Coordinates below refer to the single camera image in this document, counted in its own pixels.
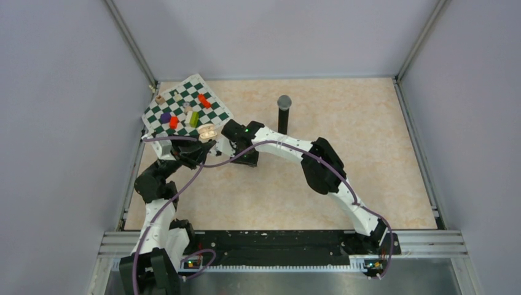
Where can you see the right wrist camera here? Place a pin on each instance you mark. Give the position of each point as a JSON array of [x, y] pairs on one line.
[[224, 147]]

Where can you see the black microphone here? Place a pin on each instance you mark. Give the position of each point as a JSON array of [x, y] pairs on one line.
[[284, 103]]

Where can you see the white earbud case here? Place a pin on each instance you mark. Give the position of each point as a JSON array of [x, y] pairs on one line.
[[206, 132]]

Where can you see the corner post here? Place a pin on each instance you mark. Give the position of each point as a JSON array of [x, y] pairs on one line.
[[421, 40], [130, 41]]

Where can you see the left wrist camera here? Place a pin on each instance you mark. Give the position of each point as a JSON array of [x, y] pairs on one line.
[[162, 148]]

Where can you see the tan wooden block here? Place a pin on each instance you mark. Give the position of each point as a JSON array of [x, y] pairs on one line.
[[159, 100]]

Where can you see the green white chessboard mat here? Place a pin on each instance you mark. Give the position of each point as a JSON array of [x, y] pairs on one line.
[[189, 89]]

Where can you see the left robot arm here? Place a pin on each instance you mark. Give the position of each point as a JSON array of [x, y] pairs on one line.
[[154, 263]]

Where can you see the purple block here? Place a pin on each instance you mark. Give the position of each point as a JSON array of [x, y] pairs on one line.
[[165, 118]]

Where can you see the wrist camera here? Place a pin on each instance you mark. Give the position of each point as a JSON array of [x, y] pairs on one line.
[[224, 147], [162, 148]]

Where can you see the right corner post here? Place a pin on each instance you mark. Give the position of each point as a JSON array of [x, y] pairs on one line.
[[421, 40]]

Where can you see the white block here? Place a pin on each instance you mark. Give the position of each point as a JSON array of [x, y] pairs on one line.
[[188, 118]]

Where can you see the red block long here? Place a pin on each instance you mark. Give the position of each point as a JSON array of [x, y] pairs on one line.
[[204, 101]]

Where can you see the yellow-green block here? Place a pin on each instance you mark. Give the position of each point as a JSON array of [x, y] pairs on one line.
[[195, 119]]

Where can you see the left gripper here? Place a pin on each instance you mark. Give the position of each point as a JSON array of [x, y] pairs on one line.
[[190, 152]]

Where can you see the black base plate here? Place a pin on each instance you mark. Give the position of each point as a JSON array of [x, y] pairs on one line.
[[290, 248]]

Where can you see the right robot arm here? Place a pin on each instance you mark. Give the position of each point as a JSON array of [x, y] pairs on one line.
[[323, 170]]

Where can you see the cream chess piece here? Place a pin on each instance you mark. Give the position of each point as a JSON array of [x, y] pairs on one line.
[[177, 96]]

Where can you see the left corner post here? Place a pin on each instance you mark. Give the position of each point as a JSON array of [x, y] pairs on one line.
[[130, 41]]

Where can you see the red block small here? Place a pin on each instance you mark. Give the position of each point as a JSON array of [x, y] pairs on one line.
[[173, 123]]

